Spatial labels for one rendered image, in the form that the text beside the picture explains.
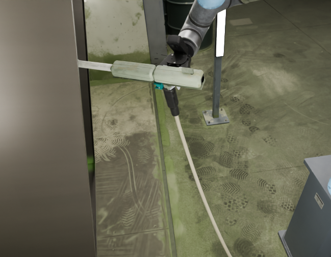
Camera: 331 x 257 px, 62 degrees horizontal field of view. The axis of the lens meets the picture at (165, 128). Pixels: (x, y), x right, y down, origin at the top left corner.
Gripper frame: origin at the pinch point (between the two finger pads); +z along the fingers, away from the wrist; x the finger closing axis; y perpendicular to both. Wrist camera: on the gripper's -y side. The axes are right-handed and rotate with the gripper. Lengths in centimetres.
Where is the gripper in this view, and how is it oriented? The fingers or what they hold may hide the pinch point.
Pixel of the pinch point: (165, 83)
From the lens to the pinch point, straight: 88.7
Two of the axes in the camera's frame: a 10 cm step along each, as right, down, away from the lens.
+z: -3.4, 7.9, -5.1
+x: -9.2, -1.8, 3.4
